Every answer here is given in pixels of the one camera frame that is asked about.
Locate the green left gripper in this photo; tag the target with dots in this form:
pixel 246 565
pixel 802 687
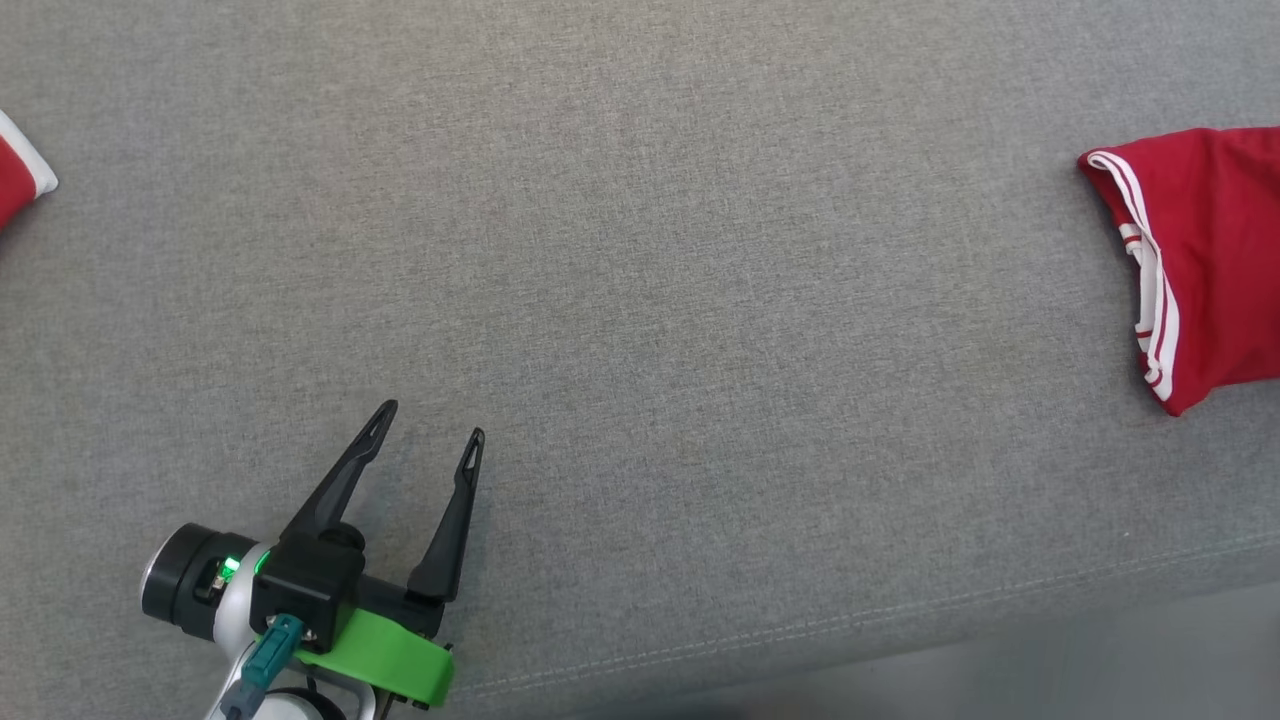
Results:
pixel 395 655

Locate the red shorts with white stripe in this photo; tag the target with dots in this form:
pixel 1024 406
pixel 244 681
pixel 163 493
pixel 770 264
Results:
pixel 12 180

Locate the red white basketball jersey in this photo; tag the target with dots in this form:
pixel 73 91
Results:
pixel 1220 260

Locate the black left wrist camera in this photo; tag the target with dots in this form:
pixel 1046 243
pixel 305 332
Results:
pixel 305 590

